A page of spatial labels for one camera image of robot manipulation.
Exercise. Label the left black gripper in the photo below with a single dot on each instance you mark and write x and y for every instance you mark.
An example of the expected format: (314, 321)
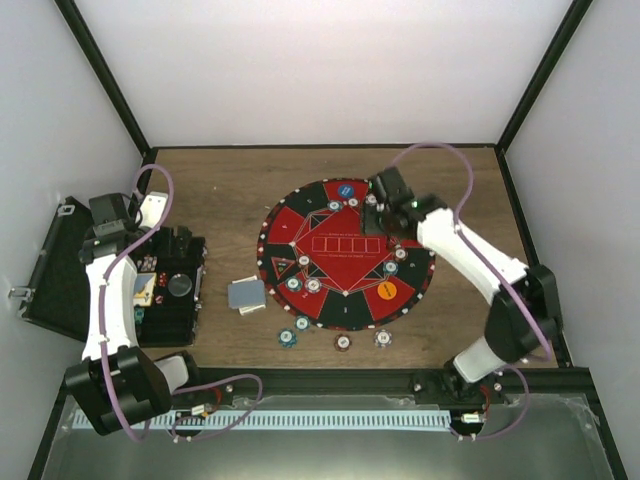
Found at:
(181, 244)

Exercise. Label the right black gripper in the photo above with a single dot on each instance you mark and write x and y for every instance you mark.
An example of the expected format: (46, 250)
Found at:
(369, 223)

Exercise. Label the blue small blind button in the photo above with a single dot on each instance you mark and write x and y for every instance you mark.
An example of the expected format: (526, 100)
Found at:
(346, 191)

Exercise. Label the green chips seat five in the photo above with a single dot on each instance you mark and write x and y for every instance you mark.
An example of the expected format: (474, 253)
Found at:
(334, 206)

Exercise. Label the green chips seat nine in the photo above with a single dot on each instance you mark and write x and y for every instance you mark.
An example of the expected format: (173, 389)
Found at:
(390, 267)

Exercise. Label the orange chips seat three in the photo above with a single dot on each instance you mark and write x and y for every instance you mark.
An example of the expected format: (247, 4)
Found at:
(303, 260)

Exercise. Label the green chips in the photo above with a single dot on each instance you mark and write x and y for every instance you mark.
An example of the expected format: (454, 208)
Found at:
(293, 284)

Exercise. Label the blue white poker chip stack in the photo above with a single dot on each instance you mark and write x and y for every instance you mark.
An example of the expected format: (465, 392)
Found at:
(382, 338)

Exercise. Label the green chip mat edge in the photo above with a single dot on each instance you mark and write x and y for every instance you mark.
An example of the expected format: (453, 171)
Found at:
(302, 323)

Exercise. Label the orange brown poker chip stack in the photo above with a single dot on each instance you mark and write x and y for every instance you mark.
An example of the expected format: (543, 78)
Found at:
(342, 343)

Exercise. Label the green poker chip stack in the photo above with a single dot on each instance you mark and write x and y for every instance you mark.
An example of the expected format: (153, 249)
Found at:
(287, 338)

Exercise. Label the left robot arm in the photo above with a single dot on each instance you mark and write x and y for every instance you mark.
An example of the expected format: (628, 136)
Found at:
(116, 384)

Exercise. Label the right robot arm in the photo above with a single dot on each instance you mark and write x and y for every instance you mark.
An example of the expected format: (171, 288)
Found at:
(523, 300)

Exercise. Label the black poker set case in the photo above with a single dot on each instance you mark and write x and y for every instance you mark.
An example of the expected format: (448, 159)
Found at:
(57, 296)

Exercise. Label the black round dealer button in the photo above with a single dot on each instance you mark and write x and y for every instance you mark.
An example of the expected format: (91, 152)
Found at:
(179, 285)

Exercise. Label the card deck in case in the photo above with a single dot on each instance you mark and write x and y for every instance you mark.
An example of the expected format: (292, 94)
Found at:
(143, 289)

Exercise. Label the round red black poker mat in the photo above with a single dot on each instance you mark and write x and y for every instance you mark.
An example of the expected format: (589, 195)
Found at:
(348, 264)

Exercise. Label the orange big blind button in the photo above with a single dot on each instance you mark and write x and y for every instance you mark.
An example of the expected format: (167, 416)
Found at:
(387, 290)

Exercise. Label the triangular all in marker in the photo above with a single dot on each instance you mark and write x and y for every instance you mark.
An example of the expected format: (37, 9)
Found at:
(283, 267)

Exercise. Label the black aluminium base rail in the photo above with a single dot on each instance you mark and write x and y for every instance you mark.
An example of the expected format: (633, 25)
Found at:
(426, 385)

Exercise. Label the light blue slotted cable duct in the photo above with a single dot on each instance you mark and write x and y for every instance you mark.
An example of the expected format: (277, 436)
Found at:
(420, 420)

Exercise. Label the black frame post left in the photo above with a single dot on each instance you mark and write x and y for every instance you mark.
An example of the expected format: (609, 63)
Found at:
(93, 54)

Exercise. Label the black frame post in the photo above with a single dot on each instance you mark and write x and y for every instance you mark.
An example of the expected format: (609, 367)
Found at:
(93, 54)
(559, 42)

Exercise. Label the black frame post right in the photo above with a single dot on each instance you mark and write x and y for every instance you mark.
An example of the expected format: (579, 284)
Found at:
(559, 42)

